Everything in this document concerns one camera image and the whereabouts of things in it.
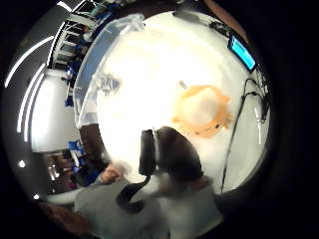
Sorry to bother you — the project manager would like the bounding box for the background shelving rack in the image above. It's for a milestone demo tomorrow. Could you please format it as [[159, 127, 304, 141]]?
[[49, 13, 98, 71]]

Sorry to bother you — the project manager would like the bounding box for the clear plastic storage bin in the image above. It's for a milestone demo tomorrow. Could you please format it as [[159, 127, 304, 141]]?
[[73, 13, 146, 128]]

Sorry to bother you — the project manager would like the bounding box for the the person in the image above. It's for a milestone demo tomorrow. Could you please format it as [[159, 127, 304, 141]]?
[[43, 165, 224, 239]]

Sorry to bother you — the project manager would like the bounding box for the blue chair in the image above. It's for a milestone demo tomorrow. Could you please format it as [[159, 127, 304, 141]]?
[[67, 138, 86, 161]]

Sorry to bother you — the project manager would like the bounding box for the orange soft toy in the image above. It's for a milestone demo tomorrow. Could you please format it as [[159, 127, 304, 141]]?
[[171, 85, 233, 139]]

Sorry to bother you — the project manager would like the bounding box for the bundle of black cables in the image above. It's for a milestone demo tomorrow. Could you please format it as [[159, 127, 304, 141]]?
[[255, 66, 272, 124]]

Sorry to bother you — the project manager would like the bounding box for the tablet with blue screen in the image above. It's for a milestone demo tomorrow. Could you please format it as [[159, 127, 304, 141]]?
[[227, 34, 258, 74]]

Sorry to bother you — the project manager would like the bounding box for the long black cable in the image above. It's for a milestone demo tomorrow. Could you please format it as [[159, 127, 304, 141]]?
[[220, 78, 259, 195]]

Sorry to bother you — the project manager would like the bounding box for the blue and clear small object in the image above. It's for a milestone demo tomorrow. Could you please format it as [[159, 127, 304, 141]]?
[[99, 73, 122, 96]]

